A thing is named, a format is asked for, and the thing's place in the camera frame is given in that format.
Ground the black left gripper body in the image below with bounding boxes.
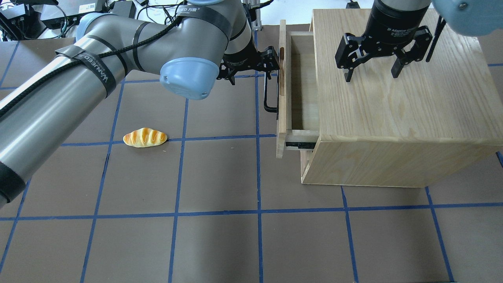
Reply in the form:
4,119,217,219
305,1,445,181
223,35,263,72

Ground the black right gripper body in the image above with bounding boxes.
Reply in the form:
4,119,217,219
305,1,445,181
356,0,431,53

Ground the black drawer handle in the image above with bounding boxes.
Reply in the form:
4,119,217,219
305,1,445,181
263,71,279,119

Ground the wooden drawer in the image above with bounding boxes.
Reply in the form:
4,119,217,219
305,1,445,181
275,19,319,159

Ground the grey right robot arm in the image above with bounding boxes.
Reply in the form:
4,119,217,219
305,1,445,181
335,0,502,82

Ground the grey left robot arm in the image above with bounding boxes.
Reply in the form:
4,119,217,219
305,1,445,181
0,0,280,206

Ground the wooden drawer cabinet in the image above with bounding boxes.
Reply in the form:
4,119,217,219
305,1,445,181
301,9,503,187

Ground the toy bread roll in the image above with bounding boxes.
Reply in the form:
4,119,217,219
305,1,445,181
123,127,168,148

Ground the black power adapter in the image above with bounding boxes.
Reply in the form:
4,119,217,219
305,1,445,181
108,0,136,18

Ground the black electronics box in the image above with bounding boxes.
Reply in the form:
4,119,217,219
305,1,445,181
40,0,107,21

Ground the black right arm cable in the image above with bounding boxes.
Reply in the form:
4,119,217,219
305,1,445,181
426,16,447,63

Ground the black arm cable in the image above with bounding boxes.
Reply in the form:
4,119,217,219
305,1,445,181
0,22,185,118
426,16,447,63

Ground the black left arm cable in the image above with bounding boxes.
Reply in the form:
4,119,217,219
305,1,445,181
0,22,185,118

